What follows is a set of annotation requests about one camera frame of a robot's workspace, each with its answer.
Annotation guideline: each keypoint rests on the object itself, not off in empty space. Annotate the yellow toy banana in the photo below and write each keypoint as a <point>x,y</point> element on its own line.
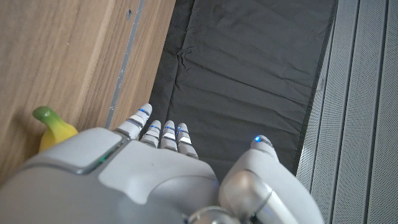
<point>57,129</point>

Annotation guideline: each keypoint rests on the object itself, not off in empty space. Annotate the black cloth backdrop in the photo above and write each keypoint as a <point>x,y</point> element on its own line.
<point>242,77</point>

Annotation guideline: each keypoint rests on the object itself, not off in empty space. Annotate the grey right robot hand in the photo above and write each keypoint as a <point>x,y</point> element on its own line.
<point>140,180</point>

